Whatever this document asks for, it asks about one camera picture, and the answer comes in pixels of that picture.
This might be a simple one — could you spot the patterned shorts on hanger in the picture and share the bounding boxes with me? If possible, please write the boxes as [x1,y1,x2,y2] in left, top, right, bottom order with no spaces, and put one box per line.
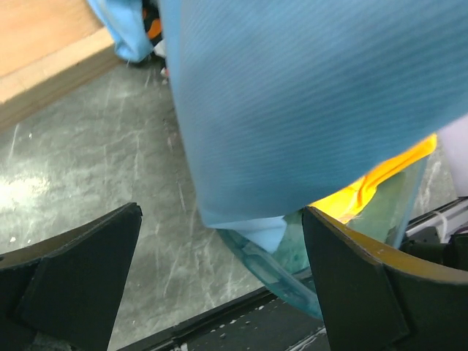
[142,0,169,79]

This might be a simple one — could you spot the wooden clothes rack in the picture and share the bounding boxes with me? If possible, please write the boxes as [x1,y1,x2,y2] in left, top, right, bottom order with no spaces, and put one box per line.
[1,0,120,129]

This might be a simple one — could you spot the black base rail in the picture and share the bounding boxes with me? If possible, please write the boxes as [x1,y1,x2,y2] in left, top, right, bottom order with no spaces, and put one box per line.
[123,288,330,351]

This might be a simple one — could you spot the yellow shorts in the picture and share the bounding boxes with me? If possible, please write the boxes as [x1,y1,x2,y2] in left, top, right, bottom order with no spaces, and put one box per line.
[309,134,437,224]

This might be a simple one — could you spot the light blue shorts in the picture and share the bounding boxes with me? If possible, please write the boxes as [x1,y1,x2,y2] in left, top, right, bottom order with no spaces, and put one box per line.
[86,0,468,254]

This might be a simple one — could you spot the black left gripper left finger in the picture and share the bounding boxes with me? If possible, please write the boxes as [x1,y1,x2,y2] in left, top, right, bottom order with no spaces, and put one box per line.
[1,203,143,350]

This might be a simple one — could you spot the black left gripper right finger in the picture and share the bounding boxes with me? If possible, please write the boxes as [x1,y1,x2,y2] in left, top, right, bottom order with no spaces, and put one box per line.
[303,208,467,350]

